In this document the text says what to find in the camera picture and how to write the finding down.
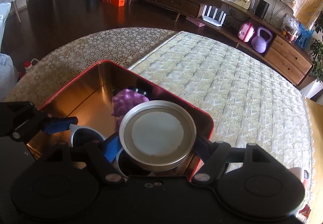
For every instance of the red foil wrapper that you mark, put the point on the red foil wrapper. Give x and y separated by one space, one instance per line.
305 211

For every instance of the purple kettlebell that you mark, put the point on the purple kettlebell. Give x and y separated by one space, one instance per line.
258 43

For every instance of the potted green tree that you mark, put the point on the potted green tree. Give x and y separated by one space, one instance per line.
317 51

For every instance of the yellow woven placemat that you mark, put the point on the yellow woven placemat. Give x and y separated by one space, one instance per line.
315 118

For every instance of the white router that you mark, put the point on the white router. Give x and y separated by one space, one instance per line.
213 15

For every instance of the wooden tv console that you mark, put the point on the wooden tv console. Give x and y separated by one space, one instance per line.
226 18

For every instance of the black speaker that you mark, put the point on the black speaker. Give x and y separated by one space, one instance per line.
261 9

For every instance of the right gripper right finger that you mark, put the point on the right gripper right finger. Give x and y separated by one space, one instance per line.
214 156

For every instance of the white sunglasses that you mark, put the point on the white sunglasses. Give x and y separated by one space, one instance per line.
81 135

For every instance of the gold jar lid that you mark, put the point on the gold jar lid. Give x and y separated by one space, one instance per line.
157 135

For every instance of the cream quilted table mat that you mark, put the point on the cream quilted table mat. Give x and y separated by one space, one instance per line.
248 101

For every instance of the purple spiky toy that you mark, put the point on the purple spiky toy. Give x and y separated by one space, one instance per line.
124 101

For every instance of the pink toy case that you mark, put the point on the pink toy case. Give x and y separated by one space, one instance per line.
246 32

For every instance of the black clear round case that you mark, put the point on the black clear round case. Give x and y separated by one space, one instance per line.
301 174

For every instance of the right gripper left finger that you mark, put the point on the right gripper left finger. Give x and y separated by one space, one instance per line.
111 148

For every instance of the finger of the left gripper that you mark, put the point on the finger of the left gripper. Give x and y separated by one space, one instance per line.
56 125

